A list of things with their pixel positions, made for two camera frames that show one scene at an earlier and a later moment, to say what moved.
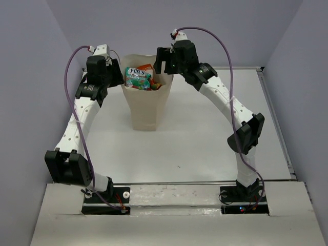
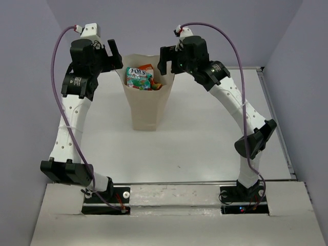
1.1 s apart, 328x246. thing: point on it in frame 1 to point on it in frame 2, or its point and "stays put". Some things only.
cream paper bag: [145, 107] stays put
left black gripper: [115, 68] to [113, 63]
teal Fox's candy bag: [137, 78] stays put
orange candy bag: [148, 69] stays put
